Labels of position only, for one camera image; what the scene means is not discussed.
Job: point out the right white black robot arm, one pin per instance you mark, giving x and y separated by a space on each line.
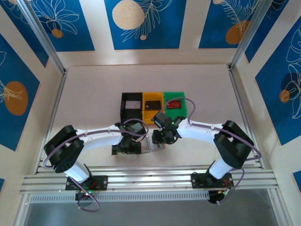
200 131

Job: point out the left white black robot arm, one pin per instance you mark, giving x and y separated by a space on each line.
98 139

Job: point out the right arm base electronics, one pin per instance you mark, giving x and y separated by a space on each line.
215 199

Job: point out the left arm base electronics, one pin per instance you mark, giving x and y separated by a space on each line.
84 195

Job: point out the red card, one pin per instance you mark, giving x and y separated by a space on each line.
175 104

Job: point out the black card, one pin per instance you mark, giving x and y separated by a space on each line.
152 105

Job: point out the plain white card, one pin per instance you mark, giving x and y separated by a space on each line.
131 105

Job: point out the green plastic bin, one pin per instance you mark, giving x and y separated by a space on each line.
175 95

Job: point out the yellow plastic bin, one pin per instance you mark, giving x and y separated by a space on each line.
154 95

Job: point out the black plastic bin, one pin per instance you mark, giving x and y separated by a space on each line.
131 96

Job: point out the aluminium rail frame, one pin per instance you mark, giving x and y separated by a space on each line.
150 179

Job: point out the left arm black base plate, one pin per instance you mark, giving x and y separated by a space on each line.
102 181

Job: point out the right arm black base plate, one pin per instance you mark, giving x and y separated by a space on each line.
198 180

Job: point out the aluminium side rail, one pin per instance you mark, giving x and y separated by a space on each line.
244 115
53 117

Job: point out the aluminium corner post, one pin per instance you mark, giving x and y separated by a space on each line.
249 35
42 35

